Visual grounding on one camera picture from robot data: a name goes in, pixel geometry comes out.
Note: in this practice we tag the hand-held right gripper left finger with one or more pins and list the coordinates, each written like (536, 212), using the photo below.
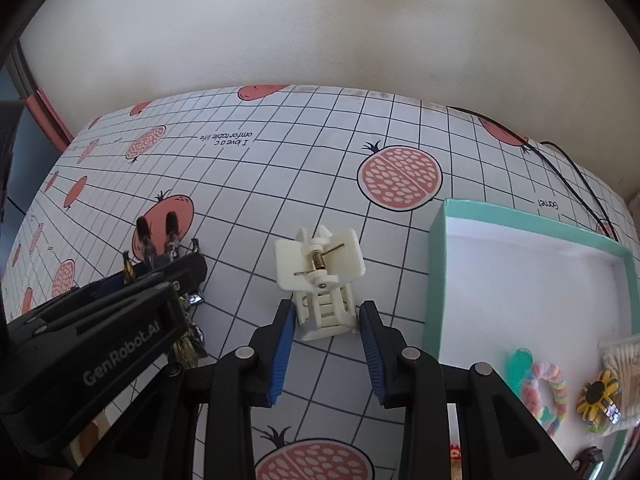
(282, 355)

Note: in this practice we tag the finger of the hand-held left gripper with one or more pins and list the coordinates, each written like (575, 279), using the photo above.
(120, 282)
(170, 277)

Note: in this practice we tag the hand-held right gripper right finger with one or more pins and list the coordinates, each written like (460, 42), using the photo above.
(372, 355)

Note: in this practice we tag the black gold hair clip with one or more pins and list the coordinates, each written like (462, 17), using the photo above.
(171, 240)

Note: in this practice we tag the white hair claw clip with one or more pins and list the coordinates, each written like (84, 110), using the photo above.
(320, 260)

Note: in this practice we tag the green hair claw clip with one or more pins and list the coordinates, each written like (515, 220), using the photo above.
(517, 365)

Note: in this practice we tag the teal box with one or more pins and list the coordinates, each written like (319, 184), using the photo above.
(500, 285)

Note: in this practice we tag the sunflower hair clip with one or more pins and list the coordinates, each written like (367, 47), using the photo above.
(596, 392)

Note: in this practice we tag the cotton swab bag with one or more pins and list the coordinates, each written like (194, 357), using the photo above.
(625, 360)

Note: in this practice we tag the pomegranate print grid tablecloth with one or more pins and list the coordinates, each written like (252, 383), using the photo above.
(300, 185)

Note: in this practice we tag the dark blue door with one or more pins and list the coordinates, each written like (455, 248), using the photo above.
(10, 160)

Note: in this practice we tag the black shiny hair clip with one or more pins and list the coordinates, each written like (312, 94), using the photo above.
(590, 462)

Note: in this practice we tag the pink door frame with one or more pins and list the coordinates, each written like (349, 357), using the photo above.
(50, 120)

